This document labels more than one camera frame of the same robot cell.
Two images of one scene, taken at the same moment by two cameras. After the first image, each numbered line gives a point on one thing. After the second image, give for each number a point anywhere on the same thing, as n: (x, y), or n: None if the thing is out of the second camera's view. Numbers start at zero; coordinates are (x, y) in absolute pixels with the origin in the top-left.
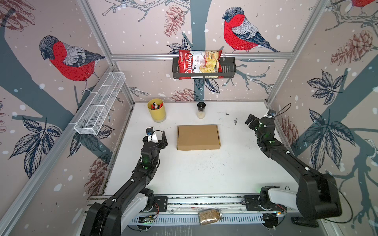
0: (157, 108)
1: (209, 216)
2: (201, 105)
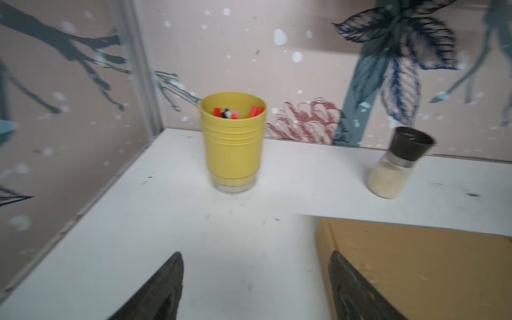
0: (234, 130)
1: None
2: (409, 143)
